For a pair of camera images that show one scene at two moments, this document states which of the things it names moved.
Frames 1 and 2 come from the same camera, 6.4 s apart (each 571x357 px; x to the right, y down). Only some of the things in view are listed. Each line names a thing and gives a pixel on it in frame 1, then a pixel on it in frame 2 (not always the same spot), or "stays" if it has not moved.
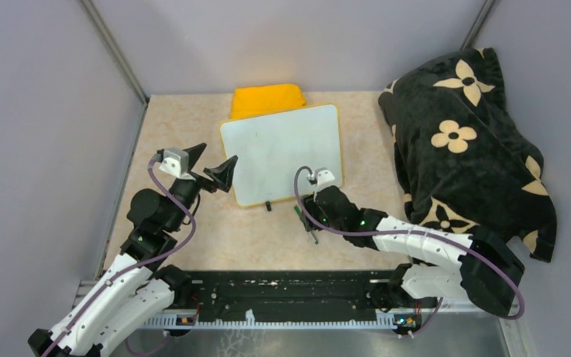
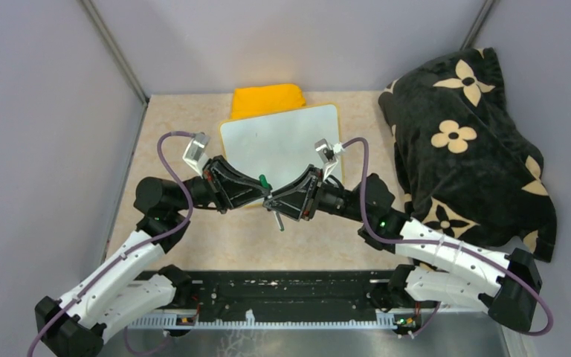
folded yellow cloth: [252, 100] stays
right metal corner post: [476, 25] stays
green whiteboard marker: [301, 216] -> [265, 183]
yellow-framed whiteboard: [271, 146] stays
